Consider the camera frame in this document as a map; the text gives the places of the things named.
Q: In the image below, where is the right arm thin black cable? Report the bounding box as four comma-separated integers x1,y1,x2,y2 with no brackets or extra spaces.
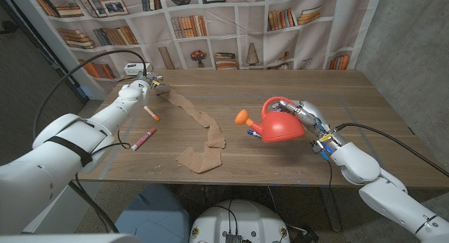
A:
325,159,333,188

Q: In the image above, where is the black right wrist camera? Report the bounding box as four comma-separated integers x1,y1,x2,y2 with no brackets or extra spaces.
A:
309,139,333,162

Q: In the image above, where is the grey table leg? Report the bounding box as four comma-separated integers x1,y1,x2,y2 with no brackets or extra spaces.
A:
319,187,343,233

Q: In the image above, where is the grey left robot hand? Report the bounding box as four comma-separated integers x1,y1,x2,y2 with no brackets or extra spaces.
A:
136,71,171,96

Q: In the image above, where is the red watering can orange spout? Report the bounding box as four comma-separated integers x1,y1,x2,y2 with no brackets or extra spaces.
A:
234,96,307,144

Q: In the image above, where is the white power strip box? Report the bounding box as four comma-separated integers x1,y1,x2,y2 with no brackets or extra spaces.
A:
123,63,154,77

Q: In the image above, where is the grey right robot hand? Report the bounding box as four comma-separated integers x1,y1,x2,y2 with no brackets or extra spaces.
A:
273,99,348,155

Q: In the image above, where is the black arm strap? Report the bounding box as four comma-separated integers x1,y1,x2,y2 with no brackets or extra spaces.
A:
44,136,94,169

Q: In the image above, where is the dark perforated panel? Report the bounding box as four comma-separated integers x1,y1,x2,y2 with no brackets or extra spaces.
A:
0,0,88,169

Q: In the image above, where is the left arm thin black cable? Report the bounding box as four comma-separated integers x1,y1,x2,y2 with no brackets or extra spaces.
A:
87,129,133,156

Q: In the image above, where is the tan adhesive wrap strip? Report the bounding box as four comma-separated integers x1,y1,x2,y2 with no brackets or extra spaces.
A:
156,86,227,174

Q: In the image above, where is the left arm thick black cable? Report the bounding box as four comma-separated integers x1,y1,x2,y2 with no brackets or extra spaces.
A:
32,48,148,234

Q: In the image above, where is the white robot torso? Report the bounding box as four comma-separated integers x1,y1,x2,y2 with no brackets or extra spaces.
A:
189,199,291,243

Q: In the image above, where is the orange marker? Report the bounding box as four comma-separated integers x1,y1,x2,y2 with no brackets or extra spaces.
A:
143,105,161,122

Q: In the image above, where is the right arm thick black cable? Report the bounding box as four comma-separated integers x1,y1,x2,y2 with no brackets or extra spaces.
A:
335,122,449,179

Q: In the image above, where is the blue grey base cover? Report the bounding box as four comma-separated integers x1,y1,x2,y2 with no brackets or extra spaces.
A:
114,185,192,243

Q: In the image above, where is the arm thick black cable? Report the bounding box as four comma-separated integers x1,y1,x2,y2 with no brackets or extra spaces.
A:
32,48,148,234
335,122,449,179

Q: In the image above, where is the printed bookshelf backdrop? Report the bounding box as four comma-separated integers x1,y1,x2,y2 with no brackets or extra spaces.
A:
29,0,384,96

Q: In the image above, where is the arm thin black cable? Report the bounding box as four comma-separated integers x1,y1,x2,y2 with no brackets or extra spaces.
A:
325,159,333,188
87,129,133,156

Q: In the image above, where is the red marker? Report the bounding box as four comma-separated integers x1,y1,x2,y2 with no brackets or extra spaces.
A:
130,127,157,152

